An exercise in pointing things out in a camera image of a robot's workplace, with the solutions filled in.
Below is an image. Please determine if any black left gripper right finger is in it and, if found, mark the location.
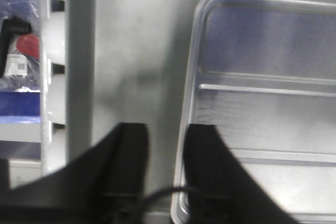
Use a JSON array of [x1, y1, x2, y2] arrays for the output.
[[183, 124, 297, 223]]

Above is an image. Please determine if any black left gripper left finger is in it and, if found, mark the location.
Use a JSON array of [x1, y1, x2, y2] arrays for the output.
[[1, 123, 149, 223]]

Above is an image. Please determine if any silver metal tray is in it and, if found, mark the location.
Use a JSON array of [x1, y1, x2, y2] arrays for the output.
[[67, 0, 336, 224]]

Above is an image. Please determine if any blue plastic box below rack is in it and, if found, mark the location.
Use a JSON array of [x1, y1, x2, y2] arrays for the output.
[[0, 0, 43, 162]]

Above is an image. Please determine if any black handle with red tag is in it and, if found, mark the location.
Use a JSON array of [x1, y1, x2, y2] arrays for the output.
[[1, 16, 39, 78]]

